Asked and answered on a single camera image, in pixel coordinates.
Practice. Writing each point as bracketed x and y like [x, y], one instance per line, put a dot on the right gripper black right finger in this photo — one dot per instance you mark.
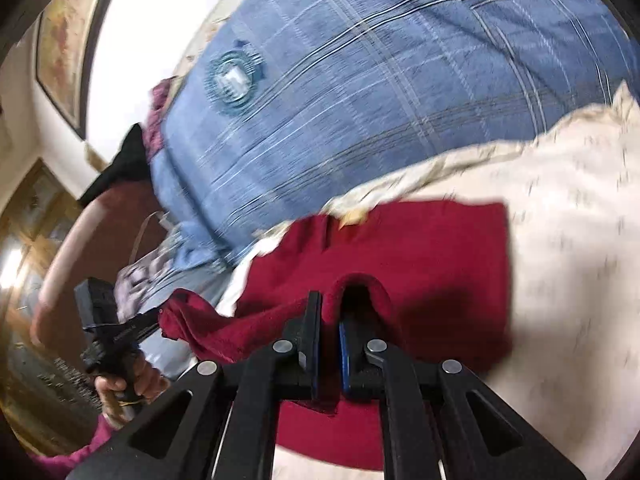
[441, 421]

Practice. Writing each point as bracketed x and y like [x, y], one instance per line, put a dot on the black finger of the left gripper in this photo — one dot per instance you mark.
[137, 329]

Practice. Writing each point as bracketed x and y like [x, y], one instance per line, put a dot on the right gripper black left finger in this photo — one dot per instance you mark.
[218, 422]

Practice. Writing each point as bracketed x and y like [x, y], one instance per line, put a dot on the red knit sweater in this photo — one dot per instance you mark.
[438, 276]

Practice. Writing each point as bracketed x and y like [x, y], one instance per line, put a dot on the magenta sleeve forearm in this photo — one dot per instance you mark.
[60, 466]

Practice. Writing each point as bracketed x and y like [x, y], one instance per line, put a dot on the person's left hand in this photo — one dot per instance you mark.
[146, 381]

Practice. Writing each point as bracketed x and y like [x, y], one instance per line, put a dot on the grey crumpled cloth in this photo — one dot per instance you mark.
[136, 283]

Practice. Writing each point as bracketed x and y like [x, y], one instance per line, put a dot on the grey-blue striped star quilt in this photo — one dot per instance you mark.
[188, 303]

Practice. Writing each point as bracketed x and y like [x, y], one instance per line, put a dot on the brown wooden headboard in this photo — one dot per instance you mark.
[98, 245]

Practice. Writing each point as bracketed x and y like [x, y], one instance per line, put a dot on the black garment on headboard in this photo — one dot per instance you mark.
[129, 165]

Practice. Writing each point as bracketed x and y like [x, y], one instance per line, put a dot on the maroon patterned cloth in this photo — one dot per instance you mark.
[151, 136]

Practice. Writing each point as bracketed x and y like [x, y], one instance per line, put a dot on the framed wall picture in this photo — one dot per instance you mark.
[68, 31]

